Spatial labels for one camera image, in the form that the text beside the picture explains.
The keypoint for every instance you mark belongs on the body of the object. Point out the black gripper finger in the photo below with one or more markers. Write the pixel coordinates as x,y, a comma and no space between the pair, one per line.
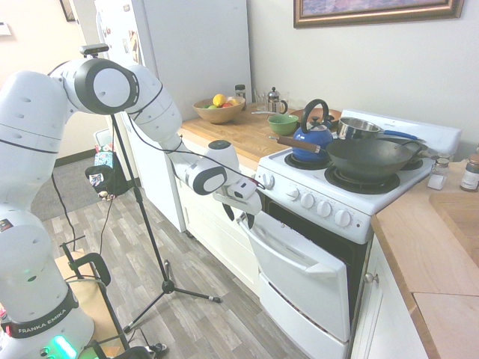
249,220
230,213

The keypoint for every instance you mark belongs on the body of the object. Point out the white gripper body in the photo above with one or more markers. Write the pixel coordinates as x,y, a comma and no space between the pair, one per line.
251,205

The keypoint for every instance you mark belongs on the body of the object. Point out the white oven door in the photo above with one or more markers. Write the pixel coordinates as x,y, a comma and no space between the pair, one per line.
299,291

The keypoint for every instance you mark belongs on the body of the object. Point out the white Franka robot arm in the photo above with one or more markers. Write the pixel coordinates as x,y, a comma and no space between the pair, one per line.
30,112

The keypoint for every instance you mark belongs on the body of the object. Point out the white stove knob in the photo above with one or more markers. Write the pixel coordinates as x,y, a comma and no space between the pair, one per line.
343,218
324,209
268,181
293,193
307,200

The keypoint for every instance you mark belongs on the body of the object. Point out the white cabinet without knob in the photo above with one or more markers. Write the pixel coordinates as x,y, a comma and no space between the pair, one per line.
217,239

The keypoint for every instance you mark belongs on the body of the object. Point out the black tripod stand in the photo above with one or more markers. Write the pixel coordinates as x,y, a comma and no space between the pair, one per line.
149,228

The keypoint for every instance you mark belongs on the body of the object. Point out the green bowl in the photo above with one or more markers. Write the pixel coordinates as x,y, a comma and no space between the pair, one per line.
282,125

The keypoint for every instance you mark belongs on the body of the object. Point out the white stove drawer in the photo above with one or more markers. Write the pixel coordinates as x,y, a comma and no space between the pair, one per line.
284,304

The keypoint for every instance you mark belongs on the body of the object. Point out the blue kettle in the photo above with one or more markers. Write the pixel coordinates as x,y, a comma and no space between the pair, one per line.
312,136

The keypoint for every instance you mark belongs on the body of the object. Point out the wooden fruit bowl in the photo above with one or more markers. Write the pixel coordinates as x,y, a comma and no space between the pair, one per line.
219,114

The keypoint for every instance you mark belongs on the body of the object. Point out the red fruit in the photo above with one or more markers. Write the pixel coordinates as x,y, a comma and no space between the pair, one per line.
227,105

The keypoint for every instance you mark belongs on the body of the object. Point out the yellow lemon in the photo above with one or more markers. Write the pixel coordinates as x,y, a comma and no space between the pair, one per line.
219,99
233,101

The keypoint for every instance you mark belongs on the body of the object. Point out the glass french press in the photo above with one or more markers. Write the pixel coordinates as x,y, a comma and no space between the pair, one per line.
276,102

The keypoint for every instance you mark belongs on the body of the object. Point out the clear drinking glass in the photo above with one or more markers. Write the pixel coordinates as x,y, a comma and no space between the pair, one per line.
260,99

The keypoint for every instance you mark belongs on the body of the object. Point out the glass jar dark lid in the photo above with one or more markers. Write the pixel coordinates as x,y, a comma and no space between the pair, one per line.
240,91

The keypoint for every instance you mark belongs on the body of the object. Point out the black bag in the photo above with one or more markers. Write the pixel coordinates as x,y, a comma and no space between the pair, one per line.
118,183

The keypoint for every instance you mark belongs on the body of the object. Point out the white electric stove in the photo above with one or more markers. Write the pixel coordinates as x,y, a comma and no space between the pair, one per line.
374,198

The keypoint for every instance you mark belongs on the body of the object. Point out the silver cabinet knob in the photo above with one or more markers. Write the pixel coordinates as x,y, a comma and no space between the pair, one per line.
371,279

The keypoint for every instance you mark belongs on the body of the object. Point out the teal patterned box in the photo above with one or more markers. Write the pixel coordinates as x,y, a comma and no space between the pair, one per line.
105,159

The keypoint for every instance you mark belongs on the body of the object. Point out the black metal clamp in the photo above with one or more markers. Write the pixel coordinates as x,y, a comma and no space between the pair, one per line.
99,263

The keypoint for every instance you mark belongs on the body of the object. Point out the white plastic bin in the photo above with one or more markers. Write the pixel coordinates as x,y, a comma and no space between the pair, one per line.
102,139

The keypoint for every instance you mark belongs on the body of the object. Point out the white refrigerator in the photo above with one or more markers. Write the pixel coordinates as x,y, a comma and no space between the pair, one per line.
194,56

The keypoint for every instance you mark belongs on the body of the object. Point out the white cabinet with knob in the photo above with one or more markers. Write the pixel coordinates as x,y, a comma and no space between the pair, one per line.
389,329

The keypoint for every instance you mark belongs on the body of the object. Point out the dark frying pan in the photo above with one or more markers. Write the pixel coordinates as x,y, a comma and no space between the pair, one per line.
421,150

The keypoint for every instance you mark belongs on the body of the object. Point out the glass salt shaker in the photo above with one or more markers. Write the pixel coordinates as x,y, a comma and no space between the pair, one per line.
437,181

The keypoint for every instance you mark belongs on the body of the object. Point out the photo fridge magnet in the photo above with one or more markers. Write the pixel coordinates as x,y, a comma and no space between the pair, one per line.
134,46

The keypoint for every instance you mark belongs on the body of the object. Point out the wooden cutting board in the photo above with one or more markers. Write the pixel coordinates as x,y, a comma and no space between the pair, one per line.
460,220

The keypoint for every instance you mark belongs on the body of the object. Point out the spice jar brown lid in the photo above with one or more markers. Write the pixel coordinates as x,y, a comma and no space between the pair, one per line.
469,175

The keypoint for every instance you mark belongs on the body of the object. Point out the gold framed painting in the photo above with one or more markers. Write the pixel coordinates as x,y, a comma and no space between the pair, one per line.
374,7

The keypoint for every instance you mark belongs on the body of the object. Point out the dark framed picture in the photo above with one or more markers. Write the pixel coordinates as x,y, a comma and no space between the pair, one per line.
67,9

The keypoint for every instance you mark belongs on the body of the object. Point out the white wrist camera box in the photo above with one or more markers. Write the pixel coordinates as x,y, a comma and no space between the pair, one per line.
243,188

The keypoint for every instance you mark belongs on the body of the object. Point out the black camera on tripod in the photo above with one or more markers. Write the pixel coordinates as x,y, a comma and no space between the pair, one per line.
93,48

